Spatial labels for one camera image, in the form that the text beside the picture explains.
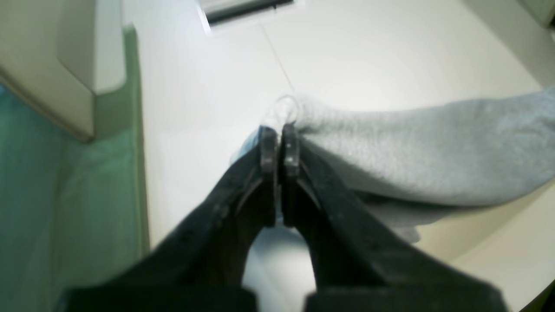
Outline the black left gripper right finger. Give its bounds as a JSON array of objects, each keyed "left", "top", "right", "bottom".
[{"left": 281, "top": 124, "right": 507, "bottom": 312}]

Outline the grey t-shirt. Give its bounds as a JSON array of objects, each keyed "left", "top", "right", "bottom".
[{"left": 232, "top": 87, "right": 555, "bottom": 243}]

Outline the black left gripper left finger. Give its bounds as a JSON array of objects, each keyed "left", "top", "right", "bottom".
[{"left": 57, "top": 127, "right": 279, "bottom": 312}]

